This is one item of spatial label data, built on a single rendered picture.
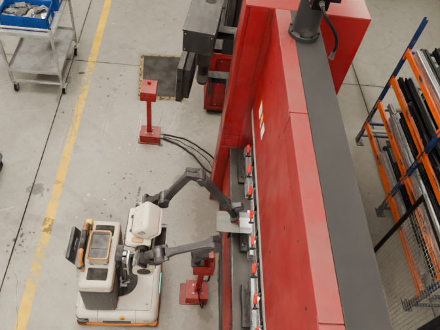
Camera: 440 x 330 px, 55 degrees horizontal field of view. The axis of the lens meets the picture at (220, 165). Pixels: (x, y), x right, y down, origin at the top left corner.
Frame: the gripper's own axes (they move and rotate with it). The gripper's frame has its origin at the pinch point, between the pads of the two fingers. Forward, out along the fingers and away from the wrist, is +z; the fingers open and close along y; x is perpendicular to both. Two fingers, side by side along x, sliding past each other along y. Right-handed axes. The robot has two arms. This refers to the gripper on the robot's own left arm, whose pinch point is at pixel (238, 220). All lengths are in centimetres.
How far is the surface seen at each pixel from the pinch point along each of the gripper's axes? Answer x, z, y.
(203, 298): 56, 72, -28
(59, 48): 216, -36, 270
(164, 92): 112, 53, 243
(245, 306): 0, 12, -62
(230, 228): 5.3, -1.4, -6.7
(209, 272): 29.1, 17.2, -30.0
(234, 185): 5.9, 12.1, 42.7
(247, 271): -1.5, 16.4, -34.4
